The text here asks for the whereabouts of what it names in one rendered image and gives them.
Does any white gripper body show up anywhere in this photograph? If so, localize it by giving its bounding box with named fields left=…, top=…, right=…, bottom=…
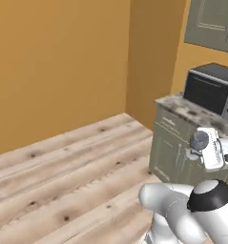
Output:
left=197, top=127, right=227, bottom=173

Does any grey wine glass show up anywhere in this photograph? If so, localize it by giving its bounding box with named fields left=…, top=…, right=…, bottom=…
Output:
left=186, top=129, right=211, bottom=162

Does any grey-green drawer front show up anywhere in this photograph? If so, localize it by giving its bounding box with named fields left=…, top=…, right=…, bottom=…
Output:
left=154, top=106, right=197, bottom=138

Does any black microwave oven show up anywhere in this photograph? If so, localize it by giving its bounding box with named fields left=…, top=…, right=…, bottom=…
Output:
left=182, top=62, right=228, bottom=123

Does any silver base cupboard handle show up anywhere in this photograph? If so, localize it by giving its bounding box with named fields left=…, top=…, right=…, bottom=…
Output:
left=176, top=143, right=183, bottom=167

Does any silver drawer handle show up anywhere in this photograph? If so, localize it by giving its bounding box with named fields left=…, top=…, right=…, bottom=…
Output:
left=162, top=116, right=180, bottom=129

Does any grey-green wall cupboard door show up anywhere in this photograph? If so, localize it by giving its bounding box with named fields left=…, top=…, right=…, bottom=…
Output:
left=183, top=0, right=228, bottom=54

